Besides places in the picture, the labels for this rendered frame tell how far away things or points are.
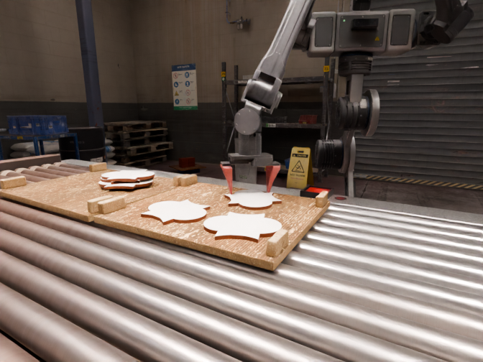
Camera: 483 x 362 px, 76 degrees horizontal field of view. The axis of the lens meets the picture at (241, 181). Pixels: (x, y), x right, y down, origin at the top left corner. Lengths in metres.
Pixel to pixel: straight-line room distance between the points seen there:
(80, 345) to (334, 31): 1.31
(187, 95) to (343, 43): 5.44
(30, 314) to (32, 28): 6.02
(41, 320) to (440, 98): 5.25
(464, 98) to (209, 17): 4.42
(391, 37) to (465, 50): 4.00
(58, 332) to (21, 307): 0.08
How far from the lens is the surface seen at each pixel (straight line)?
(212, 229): 0.56
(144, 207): 0.73
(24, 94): 6.10
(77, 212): 0.76
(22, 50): 6.20
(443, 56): 5.39
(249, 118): 0.67
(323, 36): 1.40
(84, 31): 5.41
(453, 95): 5.40
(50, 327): 0.43
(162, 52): 7.10
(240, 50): 6.09
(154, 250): 0.56
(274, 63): 0.76
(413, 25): 1.49
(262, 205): 0.69
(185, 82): 6.69
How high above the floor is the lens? 1.16
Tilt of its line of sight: 13 degrees down
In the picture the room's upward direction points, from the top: straight up
